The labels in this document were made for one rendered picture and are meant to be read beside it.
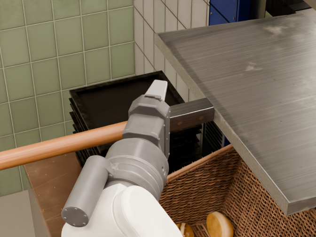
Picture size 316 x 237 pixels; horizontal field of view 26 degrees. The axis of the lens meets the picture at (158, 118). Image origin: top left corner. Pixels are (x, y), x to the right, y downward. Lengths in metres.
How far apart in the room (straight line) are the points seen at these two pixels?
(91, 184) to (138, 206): 0.07
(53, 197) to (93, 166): 1.13
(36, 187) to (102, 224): 1.20
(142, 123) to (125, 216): 0.18
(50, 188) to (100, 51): 0.75
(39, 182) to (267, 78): 0.90
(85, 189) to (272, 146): 0.46
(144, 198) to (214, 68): 0.61
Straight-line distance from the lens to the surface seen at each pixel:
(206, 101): 1.24
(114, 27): 2.55
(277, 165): 1.16
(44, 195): 1.99
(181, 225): 1.79
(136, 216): 0.80
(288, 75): 1.39
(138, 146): 0.90
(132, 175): 0.86
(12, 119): 2.64
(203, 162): 1.72
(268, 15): 1.61
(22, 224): 2.74
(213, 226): 1.81
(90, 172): 0.85
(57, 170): 2.06
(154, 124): 0.94
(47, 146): 1.16
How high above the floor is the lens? 1.93
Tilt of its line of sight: 37 degrees down
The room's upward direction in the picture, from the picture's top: straight up
